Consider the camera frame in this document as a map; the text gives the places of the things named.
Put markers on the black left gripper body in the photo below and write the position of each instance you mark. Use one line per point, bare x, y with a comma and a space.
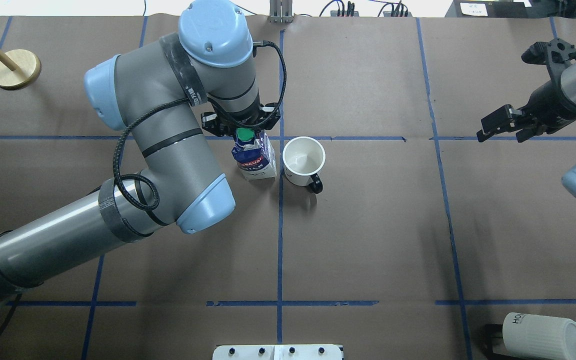
210, 121

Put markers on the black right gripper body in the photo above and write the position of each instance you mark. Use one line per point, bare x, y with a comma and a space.
547, 98

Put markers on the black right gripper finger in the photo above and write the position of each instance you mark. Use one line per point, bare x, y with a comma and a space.
524, 131
502, 119

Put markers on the blue Pascual milk carton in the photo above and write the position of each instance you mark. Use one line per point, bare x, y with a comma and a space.
254, 154

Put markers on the white smiley face mug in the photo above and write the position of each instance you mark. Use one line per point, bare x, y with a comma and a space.
303, 158

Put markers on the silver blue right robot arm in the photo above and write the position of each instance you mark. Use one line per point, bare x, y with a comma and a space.
566, 76

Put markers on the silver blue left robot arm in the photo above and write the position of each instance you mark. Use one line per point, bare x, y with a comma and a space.
162, 97

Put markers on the black box with white label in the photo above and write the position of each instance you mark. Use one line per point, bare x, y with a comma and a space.
487, 9

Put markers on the white ribbed HOME mug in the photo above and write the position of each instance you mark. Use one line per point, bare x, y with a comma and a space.
537, 337

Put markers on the wooden stand with round base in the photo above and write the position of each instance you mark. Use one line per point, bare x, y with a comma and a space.
18, 68

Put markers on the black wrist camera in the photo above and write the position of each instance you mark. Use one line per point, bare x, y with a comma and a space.
556, 51

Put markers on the aluminium frame post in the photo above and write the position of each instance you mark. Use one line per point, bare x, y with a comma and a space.
281, 11

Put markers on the black wire mug rack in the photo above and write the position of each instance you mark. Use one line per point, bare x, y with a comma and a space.
493, 332

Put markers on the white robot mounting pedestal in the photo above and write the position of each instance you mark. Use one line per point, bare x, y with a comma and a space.
317, 351

